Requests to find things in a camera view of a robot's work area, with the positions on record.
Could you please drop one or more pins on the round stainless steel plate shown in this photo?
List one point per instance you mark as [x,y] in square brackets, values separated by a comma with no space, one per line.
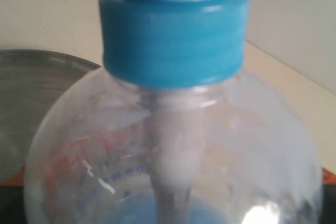
[31,81]

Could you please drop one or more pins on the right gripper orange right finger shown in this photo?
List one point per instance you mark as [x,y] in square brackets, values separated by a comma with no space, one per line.
[328,215]

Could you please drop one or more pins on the blue soap pump bottle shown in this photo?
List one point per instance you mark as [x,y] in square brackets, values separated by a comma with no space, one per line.
[172,129]

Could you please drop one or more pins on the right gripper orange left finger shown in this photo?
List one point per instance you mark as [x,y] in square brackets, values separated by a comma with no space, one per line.
[12,201]

